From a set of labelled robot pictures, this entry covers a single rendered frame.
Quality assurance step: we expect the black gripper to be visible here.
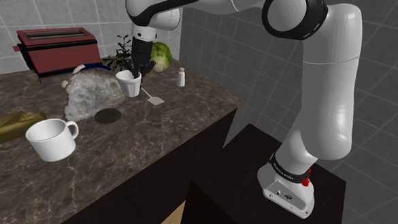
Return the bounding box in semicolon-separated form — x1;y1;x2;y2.
131;36;156;78

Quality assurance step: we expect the small white ribbed cup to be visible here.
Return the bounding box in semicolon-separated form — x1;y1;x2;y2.
114;69;144;99

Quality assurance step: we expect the dark green potted plant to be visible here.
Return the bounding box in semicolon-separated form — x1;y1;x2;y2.
101;33;134;73

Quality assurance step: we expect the green cabbage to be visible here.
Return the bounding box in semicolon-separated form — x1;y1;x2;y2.
150;41;173;74

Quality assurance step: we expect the white spatula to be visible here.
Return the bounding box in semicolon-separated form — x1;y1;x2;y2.
139;86;165;106

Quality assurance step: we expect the white salt shaker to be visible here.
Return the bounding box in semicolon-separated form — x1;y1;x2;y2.
176;67;186;89

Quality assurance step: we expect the grey rock shaped lump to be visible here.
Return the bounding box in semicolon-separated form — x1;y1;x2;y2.
60;68;131;123

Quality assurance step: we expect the dark round coaster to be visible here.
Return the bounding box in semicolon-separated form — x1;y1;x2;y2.
93;107;122;125

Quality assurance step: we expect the red toaster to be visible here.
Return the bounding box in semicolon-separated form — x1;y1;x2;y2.
12;26;103;79

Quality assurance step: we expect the large white mug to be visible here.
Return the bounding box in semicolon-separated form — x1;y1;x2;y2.
24;118;81;163

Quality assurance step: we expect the golden yellow box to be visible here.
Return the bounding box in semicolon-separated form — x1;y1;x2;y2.
0;110;49;148

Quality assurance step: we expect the dark robot stand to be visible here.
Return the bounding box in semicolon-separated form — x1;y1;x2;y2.
175;120;348;224

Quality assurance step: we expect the blue and white handled tool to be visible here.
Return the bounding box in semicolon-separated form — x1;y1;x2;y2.
71;62;112;75

